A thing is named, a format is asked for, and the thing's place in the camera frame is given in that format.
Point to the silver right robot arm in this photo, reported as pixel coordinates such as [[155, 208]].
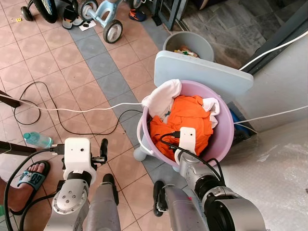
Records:
[[226, 207]]

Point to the grey washing machine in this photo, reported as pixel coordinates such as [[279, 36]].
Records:
[[279, 168]]

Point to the grey round basin foot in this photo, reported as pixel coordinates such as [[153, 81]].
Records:
[[139, 154]]

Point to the grey robot left leg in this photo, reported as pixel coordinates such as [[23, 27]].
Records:
[[101, 211]]

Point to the grey robot leg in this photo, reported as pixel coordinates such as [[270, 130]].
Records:
[[101, 211], [178, 211]]

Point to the clear plastic water bottle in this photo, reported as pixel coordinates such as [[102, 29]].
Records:
[[37, 140]]

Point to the black teal slide sandal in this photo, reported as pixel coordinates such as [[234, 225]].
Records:
[[33, 179]]

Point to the black bar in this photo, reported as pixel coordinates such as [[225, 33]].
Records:
[[17, 147]]

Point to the large white garment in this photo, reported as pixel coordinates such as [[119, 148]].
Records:
[[161, 96]]

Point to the person's bare foot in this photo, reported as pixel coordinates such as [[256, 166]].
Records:
[[14, 195]]

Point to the orange garment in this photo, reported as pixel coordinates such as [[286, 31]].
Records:
[[187, 113]]

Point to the grey robot right leg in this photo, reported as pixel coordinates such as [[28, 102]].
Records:
[[178, 211]]

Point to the small white garment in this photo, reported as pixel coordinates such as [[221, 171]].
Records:
[[213, 107]]

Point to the purple plastic wash basin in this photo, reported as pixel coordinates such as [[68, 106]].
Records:
[[222, 139]]

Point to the white paper sheet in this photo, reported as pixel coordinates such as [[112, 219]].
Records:
[[88, 26]]

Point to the light blue plastic lid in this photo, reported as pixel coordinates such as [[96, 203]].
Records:
[[202, 72]]

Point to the colourful packaging scraps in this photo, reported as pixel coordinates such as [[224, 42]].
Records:
[[186, 52]]

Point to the black white shoe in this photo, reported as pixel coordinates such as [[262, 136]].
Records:
[[70, 18]]

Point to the blue plastic object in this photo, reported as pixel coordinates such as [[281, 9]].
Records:
[[237, 120]]

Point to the blue orange shoe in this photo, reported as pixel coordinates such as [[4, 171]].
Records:
[[137, 15]]

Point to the grey plastic bucket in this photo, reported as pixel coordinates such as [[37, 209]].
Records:
[[190, 39]]

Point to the light blue children's tricycle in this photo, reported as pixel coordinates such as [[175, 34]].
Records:
[[108, 9]]

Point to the black wheeled children's bike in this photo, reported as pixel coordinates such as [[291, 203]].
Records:
[[45, 9]]

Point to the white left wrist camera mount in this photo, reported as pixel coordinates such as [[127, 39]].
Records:
[[77, 154]]

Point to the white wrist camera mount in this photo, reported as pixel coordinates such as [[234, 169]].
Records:
[[187, 138], [77, 154]]

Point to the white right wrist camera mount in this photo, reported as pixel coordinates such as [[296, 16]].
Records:
[[187, 138]]

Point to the dark metal door frame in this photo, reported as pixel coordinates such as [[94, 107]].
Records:
[[169, 12]]

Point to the dark door rail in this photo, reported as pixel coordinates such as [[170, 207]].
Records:
[[276, 36]]

